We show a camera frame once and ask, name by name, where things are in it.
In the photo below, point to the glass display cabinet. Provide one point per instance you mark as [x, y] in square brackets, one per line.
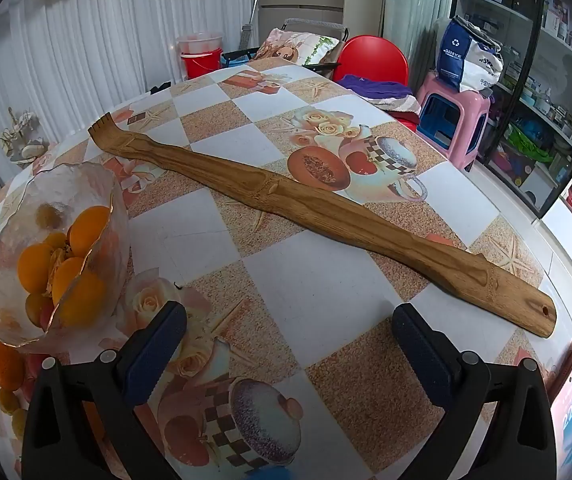
[540, 60]

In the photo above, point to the cartoon print pillow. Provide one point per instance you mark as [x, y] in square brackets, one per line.
[291, 45]

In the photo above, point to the blue plastic basin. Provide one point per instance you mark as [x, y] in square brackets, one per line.
[233, 61]

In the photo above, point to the sheer window curtain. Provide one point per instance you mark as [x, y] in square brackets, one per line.
[415, 5]

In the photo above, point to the purple cloth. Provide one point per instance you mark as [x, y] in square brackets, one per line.
[375, 87]

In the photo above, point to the long wooden back scratcher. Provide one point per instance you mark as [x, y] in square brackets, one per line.
[316, 205]

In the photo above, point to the red plastic bucket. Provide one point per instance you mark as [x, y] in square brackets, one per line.
[201, 65]

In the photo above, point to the white pleated curtain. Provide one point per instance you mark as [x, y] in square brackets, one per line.
[91, 35]

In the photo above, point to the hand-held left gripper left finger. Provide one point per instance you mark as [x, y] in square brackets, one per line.
[146, 355]

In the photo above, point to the beige cabinet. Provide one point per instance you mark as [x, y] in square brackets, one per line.
[301, 5]

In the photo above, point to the pink plastic stool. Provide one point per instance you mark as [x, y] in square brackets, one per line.
[470, 105]

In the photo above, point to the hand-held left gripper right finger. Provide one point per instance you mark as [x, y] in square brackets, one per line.
[428, 355]

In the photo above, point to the clear glass bowl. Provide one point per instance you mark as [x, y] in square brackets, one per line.
[101, 180]

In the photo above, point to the checked printed tablecloth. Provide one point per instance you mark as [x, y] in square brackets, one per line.
[266, 285]

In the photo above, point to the red tomato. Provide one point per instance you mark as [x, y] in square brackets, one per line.
[37, 365]

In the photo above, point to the blue plastic stool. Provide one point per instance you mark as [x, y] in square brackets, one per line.
[435, 115]

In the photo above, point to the yellow loquat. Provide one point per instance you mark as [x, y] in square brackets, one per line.
[8, 400]
[18, 422]

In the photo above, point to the pink plastic basin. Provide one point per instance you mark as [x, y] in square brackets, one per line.
[198, 42]

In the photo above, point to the red plastic chair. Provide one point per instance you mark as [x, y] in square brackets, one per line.
[370, 55]

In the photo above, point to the large orange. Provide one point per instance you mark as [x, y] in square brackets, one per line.
[6, 365]

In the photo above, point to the striped towel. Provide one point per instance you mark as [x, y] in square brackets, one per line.
[403, 105]

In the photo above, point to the blue and white bag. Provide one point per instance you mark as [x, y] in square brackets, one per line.
[465, 55]

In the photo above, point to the heap of oranges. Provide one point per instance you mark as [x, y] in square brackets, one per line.
[88, 227]

